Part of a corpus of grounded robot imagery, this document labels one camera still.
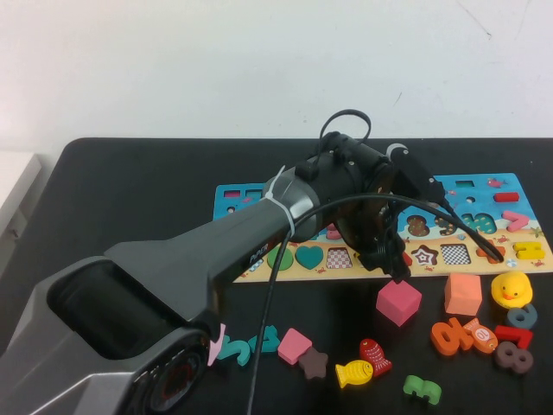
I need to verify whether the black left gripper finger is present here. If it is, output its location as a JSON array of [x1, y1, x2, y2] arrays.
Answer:
[[386, 244, 412, 283], [360, 249, 389, 273]]

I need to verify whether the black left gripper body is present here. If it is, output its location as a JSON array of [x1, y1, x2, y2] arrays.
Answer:
[[335, 196, 407, 263]]

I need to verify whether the teal heart piece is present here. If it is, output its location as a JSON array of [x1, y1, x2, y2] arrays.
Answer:
[[295, 246, 325, 270]]

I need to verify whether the orange plus sign piece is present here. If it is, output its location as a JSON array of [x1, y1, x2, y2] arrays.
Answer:
[[475, 239, 506, 265]]

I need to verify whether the green circle piece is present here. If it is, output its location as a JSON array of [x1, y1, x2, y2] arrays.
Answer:
[[266, 248, 296, 272]]

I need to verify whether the colourful wooden puzzle board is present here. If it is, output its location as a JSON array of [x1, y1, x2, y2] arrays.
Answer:
[[214, 172, 553, 284]]

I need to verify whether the pink trapezoid piece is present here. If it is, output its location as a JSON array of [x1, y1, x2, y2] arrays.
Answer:
[[277, 327, 314, 366]]

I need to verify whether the green number three piece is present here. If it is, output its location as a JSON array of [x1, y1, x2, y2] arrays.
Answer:
[[403, 373, 443, 405]]

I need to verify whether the brown star piece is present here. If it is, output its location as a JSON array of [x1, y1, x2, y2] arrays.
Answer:
[[298, 347, 330, 380]]

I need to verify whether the grey-blue number nine piece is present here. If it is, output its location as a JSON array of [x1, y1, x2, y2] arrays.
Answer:
[[505, 303, 539, 329]]

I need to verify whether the pink greater-than sign piece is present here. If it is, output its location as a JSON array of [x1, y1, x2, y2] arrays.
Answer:
[[501, 210, 531, 233]]

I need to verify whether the yellow equals sign piece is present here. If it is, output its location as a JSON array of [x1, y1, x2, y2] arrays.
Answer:
[[512, 241, 544, 261]]

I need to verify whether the teal number four piece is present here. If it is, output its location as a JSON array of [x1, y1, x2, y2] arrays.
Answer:
[[249, 324, 280, 354]]

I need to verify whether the red number seven piece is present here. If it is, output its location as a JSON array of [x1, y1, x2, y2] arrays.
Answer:
[[493, 323, 535, 350]]

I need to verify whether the brown number eight piece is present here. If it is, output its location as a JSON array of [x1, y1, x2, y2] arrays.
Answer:
[[494, 340, 535, 375]]

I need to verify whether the teal number two piece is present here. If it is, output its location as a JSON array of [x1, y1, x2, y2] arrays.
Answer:
[[215, 335, 252, 364]]

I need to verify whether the magenta cube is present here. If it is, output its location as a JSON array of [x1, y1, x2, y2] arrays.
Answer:
[[375, 279, 423, 328]]

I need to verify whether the salmon cube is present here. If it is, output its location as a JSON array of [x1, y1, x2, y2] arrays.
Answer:
[[443, 272, 483, 316]]

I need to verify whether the white zip tie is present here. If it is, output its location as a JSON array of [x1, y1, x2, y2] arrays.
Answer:
[[261, 165, 300, 244]]

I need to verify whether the red fish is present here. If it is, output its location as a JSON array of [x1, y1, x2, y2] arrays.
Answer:
[[359, 337, 393, 377]]

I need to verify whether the orange fish with ten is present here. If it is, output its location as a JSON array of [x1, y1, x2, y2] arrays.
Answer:
[[462, 317, 499, 354]]

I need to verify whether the yellow fish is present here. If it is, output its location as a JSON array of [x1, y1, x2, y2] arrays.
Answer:
[[335, 358, 375, 389]]

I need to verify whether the yellow rubber duck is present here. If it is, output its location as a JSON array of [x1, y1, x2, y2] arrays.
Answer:
[[491, 271, 534, 309]]

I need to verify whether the light pink cube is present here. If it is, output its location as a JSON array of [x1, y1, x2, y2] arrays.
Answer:
[[207, 322, 227, 367]]

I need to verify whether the white side table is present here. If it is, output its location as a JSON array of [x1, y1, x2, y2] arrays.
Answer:
[[0, 150, 44, 243]]

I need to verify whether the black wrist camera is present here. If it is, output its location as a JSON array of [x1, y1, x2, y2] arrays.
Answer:
[[385, 144, 447, 205]]

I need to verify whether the looped black cable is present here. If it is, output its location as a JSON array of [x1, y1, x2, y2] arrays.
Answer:
[[318, 110, 372, 150]]

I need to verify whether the long black cable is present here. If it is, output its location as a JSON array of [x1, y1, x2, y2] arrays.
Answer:
[[245, 192, 505, 415]]

